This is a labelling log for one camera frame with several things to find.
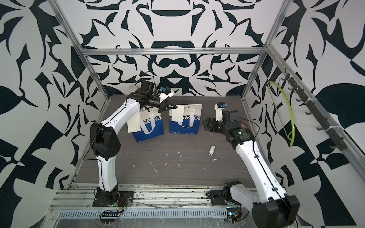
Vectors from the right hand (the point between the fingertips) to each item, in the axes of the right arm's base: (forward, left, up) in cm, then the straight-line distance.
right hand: (208, 120), depth 77 cm
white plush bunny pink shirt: (+39, +53, -12) cm, 67 cm away
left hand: (+11, +18, +1) cm, 21 cm away
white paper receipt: (+1, +41, -3) cm, 41 cm away
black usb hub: (-40, +51, -26) cm, 70 cm away
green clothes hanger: (+4, -39, 0) cm, 39 cm away
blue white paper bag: (+3, +33, -10) cm, 34 cm away
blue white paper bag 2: (+5, +9, -8) cm, 13 cm away
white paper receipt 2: (+7, +17, -4) cm, 18 cm away
